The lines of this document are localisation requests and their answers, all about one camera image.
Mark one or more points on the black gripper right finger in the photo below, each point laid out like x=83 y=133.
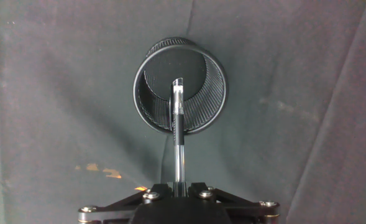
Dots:
x=248 y=211

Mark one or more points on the black table cloth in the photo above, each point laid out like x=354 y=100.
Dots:
x=61 y=93

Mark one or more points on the black and clear pen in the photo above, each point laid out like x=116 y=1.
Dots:
x=178 y=133

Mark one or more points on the black mesh pen holder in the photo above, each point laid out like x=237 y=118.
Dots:
x=210 y=93

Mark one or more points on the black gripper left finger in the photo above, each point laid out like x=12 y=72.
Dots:
x=117 y=211

